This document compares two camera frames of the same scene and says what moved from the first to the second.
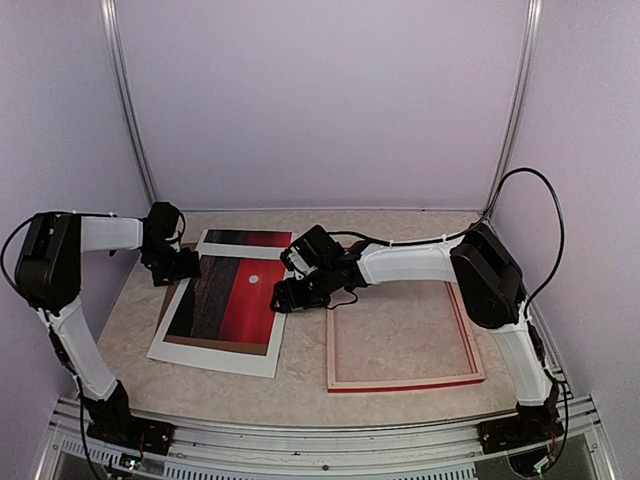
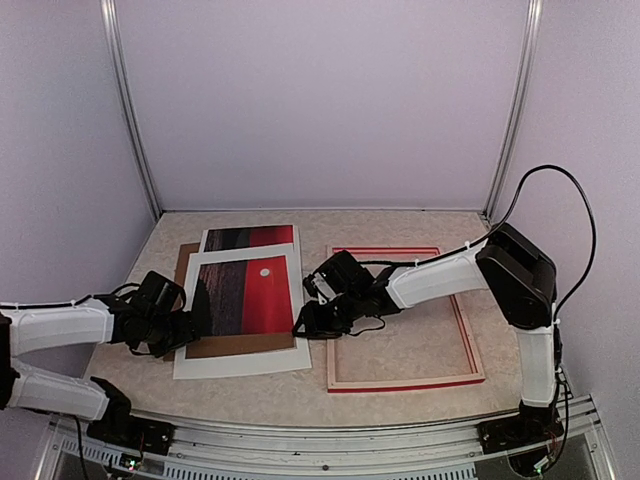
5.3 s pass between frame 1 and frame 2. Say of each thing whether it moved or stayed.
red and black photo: stayed
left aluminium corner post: stayed
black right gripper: moved
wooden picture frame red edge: stayed
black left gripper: moved
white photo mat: moved
